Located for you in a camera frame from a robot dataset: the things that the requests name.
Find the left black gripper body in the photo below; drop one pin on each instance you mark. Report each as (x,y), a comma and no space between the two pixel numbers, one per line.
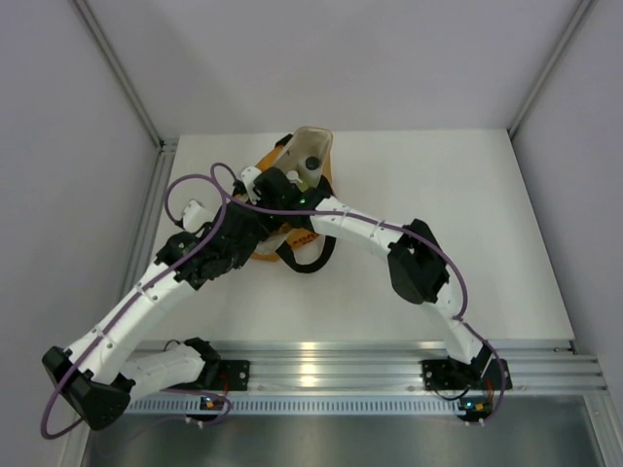
(240,254)

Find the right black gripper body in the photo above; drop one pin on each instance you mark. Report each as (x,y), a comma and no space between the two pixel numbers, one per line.
(272,219)

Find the white bottle grey cap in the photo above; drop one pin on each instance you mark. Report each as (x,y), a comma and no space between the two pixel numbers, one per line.
(312,167)

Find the tan canvas tote bag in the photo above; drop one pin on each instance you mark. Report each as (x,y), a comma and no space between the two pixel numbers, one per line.
(295,243)

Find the green pump bottle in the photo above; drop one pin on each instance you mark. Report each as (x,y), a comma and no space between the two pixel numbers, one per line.
(300,180)

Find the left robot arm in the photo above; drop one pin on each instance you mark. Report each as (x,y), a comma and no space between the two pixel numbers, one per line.
(96,374)

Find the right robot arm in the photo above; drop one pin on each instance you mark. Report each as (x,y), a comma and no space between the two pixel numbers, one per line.
(420,272)

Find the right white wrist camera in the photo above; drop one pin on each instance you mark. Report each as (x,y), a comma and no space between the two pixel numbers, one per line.
(245,185)

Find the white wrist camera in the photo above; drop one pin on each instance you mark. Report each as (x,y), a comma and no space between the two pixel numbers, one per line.
(194,216)
(245,185)

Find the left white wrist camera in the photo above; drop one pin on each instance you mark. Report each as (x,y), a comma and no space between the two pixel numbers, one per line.
(194,216)

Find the left aluminium frame post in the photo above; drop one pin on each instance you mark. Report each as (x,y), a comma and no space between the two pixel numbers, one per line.
(165,147)

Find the aluminium frame post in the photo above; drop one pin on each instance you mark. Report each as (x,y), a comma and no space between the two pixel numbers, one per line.
(165,147)
(560,46)

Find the left black base bracket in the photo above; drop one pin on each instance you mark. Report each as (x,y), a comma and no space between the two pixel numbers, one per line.
(232,375)

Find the black base bracket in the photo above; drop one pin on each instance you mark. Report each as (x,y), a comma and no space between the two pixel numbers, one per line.
(232,375)
(451,375)

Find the aluminium mounting rail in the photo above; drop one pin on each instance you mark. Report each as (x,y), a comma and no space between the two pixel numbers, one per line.
(547,367)

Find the slotted cable duct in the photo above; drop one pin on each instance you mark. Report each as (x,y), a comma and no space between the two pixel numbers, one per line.
(298,405)

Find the right black base bracket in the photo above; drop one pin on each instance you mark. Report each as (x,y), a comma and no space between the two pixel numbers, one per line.
(451,375)

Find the right aluminium frame post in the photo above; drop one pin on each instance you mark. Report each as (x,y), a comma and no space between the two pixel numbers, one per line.
(560,46)

